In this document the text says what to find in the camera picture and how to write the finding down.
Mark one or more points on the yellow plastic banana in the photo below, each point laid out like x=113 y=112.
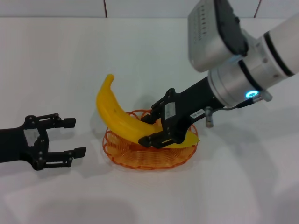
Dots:
x=112 y=109

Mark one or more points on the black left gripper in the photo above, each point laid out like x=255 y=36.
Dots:
x=14 y=144

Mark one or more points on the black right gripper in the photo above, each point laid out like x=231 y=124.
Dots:
x=191 y=102

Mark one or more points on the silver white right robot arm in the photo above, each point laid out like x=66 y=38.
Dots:
x=268 y=58

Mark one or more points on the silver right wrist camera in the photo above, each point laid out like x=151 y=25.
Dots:
x=205 y=35

